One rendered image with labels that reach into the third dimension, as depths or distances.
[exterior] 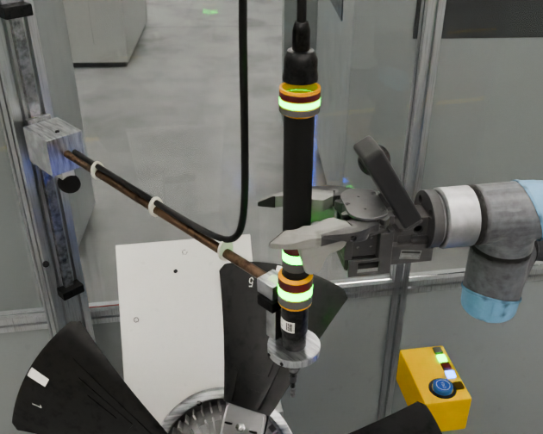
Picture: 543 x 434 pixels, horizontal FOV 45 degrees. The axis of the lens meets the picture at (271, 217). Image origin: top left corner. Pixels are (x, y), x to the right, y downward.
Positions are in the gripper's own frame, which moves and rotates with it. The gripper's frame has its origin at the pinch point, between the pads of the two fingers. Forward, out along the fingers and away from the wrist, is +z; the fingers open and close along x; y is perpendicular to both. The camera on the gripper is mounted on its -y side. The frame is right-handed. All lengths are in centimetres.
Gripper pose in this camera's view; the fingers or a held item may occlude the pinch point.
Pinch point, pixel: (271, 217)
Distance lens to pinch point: 75.7
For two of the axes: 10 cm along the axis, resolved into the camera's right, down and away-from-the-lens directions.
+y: 0.0, 8.6, 5.1
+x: -1.6, -5.1, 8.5
